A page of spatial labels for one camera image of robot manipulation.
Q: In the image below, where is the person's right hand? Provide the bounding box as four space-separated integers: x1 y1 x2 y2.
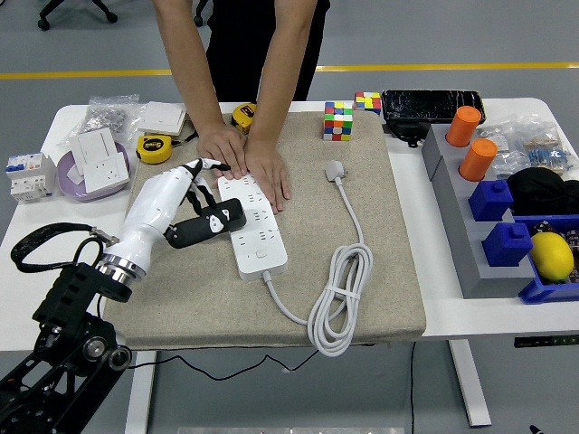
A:
196 120 249 181

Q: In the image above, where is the thin black plug cord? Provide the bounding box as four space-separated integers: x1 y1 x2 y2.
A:
128 343 376 383

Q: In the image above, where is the blue plastic bin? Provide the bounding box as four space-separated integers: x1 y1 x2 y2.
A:
513 214 579 305

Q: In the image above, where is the white power strip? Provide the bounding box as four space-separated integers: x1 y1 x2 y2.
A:
217 174 290 282

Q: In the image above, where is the yellow black tape measure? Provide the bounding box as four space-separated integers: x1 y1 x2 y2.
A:
230 102 258 136
135 131 198 165

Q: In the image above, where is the small colourful puzzle cube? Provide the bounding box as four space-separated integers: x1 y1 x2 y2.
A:
353 91 383 117

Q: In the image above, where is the white wall socket panel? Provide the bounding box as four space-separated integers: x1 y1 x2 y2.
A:
82 152 131 194

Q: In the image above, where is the white switch box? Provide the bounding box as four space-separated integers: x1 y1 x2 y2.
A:
135 100 187 137

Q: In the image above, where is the yellow lemon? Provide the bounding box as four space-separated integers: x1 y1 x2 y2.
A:
528 231 575 282

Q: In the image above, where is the black cloth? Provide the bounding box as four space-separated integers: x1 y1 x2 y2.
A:
505 166 579 217

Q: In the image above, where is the person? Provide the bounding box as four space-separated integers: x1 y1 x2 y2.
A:
205 0 331 104

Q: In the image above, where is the grey-brown mat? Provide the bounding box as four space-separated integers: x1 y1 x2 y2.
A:
102 110 428 352

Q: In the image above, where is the small black device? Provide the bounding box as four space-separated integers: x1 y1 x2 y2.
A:
383 120 431 149

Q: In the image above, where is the purple bowl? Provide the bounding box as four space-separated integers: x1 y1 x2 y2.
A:
55 140 132 203

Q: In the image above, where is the orange cylinder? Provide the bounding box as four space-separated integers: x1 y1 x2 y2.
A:
445 105 482 148
459 137 499 183

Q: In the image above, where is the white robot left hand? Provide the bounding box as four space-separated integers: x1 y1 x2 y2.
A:
104 157 233 273

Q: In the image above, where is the black wrapped tray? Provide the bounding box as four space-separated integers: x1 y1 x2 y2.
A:
381 89 488 126

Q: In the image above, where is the black plug adapter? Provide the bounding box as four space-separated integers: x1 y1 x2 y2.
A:
216 197 248 231

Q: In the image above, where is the white table leg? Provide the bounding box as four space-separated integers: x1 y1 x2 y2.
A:
124 350 158 434
447 338 493 429

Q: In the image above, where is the black table control panel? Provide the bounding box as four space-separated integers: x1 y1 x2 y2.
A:
513 335 579 349

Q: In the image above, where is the person's left hand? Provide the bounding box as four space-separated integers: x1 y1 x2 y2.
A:
243 137 290 214

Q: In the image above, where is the white circuit breaker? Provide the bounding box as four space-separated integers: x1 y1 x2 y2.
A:
5 152 58 203

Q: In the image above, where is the white switch panel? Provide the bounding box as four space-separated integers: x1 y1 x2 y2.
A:
67 127 119 177

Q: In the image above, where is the clear bag with blue parts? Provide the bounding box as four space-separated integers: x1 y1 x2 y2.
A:
515 115 579 177

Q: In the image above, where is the clear bag of screws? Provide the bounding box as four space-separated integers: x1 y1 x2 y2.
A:
56 93 142 148

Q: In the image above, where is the white power strip cable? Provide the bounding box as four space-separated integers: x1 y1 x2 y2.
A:
261 159 375 358

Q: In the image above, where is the black office chair base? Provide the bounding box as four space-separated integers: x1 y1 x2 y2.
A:
193 0 212 27
37 0 119 32

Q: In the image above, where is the grey block holder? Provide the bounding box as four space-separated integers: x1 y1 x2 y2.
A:
421 122 537 300

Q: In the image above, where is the blue square block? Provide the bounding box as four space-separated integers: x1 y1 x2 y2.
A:
480 221 534 269
468 179 515 222

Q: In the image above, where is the black table power cable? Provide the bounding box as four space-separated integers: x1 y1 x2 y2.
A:
409 341 417 434

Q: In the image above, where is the large colourful puzzle cube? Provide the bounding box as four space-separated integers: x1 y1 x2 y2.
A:
322 100 355 143

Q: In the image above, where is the clear bag with white parts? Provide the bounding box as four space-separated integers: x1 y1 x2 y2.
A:
477 122 526 180

